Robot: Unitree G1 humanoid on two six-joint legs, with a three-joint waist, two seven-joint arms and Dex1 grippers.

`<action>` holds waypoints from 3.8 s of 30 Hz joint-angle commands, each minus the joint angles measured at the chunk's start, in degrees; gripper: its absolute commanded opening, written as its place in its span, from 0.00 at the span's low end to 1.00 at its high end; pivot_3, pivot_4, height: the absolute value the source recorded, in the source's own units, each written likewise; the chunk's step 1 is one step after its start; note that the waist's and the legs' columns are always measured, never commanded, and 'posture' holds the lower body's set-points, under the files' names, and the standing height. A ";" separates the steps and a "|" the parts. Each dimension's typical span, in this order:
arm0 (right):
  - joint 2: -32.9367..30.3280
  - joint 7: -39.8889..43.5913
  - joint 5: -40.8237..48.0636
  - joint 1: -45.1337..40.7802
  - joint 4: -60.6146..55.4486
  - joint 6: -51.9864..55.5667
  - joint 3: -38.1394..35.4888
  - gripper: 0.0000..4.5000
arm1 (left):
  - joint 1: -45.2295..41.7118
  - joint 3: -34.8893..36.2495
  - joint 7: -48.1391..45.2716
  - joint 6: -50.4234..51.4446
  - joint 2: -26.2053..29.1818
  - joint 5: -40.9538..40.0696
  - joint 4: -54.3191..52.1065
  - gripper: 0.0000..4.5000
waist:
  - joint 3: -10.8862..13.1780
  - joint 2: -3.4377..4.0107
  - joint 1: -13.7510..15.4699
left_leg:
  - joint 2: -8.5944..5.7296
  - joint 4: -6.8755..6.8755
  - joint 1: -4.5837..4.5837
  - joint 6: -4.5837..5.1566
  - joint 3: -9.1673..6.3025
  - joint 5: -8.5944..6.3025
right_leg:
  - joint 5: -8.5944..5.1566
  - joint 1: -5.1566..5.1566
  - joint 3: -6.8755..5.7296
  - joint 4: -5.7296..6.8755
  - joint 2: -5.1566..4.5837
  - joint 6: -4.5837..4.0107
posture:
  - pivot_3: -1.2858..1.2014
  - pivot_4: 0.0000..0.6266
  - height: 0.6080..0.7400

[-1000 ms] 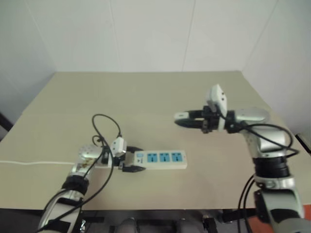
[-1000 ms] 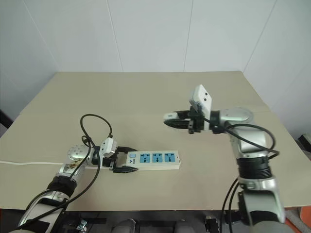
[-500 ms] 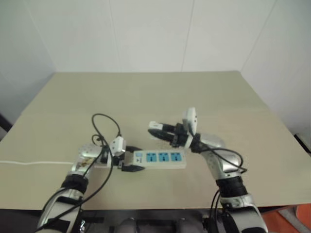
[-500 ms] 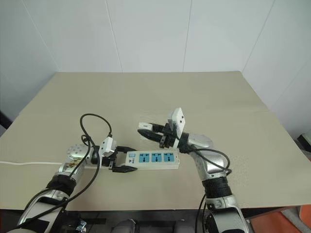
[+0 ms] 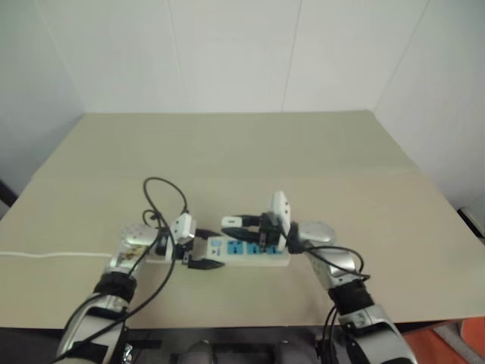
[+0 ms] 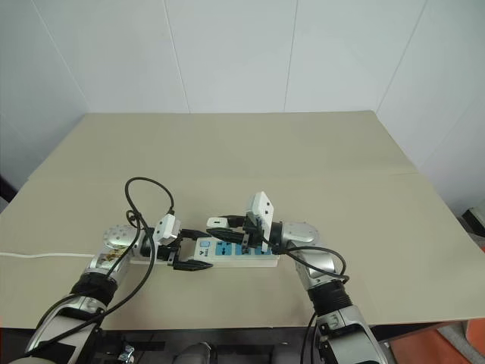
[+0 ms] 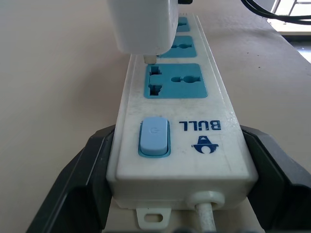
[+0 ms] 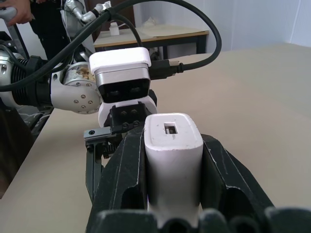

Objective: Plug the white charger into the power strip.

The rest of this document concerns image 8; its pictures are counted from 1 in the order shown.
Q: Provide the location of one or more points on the person's bare hand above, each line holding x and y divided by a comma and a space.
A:
20, 12

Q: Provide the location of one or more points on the dark furniture beside table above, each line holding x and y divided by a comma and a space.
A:
14, 145

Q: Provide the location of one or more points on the person in dark clothes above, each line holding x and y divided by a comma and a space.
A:
48, 26

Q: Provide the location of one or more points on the crumpled white paper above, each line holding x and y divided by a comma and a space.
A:
150, 21

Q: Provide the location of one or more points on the white charger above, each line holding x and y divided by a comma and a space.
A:
173, 170

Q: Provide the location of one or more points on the wooden table with black frame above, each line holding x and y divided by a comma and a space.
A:
158, 34

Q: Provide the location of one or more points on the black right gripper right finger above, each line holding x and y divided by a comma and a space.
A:
226, 174

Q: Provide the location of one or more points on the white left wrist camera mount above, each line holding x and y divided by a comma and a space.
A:
119, 60

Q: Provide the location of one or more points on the silver robot body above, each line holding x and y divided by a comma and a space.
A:
77, 11

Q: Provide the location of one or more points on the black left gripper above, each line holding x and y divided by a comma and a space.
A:
126, 116

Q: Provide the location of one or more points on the left robot arm with camera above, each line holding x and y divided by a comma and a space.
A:
215, 31

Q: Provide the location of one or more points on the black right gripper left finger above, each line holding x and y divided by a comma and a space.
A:
121, 174

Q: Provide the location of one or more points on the small white bottle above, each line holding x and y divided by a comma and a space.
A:
113, 28

